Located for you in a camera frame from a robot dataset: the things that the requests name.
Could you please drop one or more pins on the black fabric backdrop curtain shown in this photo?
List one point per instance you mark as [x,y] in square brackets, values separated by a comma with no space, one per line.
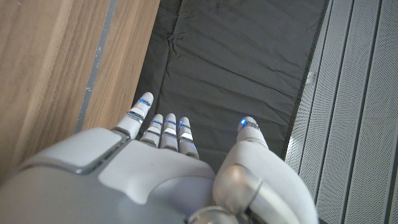
[233,68]

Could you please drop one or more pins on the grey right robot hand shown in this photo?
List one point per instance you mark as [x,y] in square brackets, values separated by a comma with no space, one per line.
[140,180]

